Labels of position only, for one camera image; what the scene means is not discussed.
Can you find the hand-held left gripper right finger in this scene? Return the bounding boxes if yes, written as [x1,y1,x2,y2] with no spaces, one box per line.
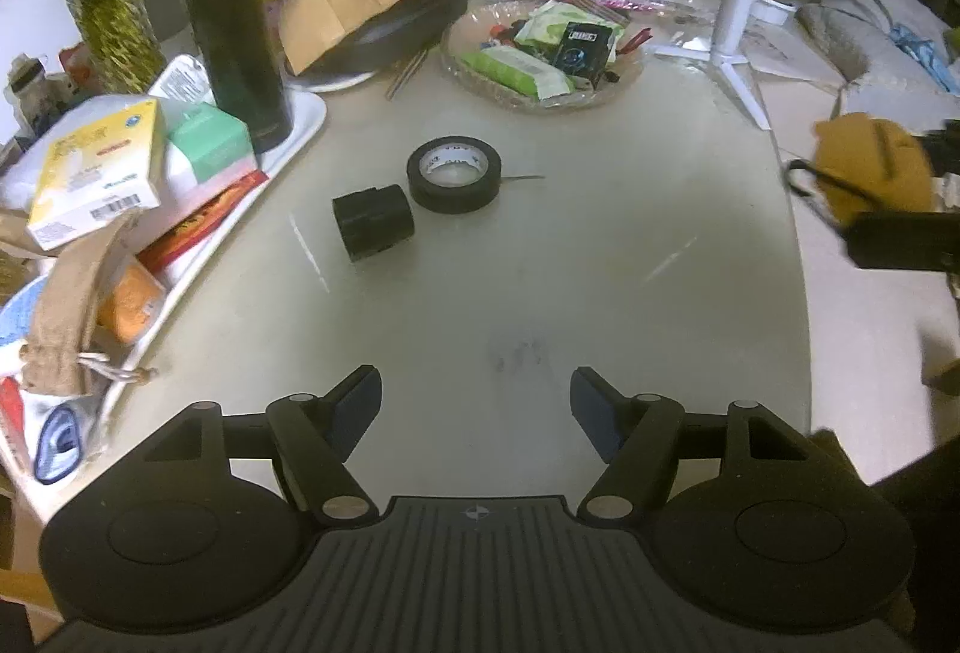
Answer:
[570,366,856,523]

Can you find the white tray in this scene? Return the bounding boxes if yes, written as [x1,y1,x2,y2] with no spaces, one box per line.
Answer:
[0,53,329,526]

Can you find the black zip case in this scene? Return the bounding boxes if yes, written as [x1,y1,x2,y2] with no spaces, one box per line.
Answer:
[300,0,470,76]

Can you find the yellow cardboard box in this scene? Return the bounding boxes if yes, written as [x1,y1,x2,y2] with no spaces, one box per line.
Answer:
[26,96,166,253]

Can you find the black cylinder cap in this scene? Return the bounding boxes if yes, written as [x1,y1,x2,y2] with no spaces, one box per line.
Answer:
[332,184,416,262]

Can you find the green and white wipes pack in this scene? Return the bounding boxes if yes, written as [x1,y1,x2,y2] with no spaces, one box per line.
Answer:
[514,0,627,54]

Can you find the black tape roll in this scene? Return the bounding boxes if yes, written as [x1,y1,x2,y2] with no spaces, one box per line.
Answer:
[407,137,502,215]

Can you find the burlap drawstring pouch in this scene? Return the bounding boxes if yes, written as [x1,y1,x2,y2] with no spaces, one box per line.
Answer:
[19,210,143,395]

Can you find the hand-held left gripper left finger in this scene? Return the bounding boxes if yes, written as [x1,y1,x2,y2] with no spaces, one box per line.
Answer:
[139,364,385,525]

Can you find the glass vase with bamboo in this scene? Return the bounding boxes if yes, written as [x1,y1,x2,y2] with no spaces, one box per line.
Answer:
[30,0,167,95]

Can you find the grey cushion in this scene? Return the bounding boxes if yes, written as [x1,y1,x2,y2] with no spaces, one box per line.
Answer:
[795,0,960,99]

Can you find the white plate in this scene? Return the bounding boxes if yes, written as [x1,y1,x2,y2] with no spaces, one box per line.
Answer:
[289,64,376,93]

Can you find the small black box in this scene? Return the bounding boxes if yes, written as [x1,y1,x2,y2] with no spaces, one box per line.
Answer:
[553,21,610,88]

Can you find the green tissue pack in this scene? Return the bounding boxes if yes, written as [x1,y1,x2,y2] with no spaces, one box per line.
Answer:
[166,101,256,185]

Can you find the black thermos bottle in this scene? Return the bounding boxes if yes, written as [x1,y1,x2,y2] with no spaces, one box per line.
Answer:
[171,0,295,155]

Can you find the chopsticks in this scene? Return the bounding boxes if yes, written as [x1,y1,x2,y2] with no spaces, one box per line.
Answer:
[385,49,432,101]

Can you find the orange packet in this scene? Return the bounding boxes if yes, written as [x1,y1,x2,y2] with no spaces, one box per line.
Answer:
[97,263,167,346]

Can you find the yellow cloth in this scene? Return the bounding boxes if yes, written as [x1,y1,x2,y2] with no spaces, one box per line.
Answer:
[814,113,938,230]

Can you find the glass bowl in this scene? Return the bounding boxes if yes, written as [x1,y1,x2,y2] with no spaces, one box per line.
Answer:
[441,0,647,114]

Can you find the white gimbal tripod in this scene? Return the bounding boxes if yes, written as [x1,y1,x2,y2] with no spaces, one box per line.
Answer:
[654,0,826,130]

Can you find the small white plant pot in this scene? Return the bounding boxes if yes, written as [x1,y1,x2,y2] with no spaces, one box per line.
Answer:
[750,0,800,28]

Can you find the blue and white packet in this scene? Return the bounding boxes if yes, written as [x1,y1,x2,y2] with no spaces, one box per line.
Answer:
[0,390,102,485]

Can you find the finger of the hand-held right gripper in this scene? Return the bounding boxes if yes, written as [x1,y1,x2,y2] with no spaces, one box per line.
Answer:
[846,210,960,273]
[911,124,960,210]

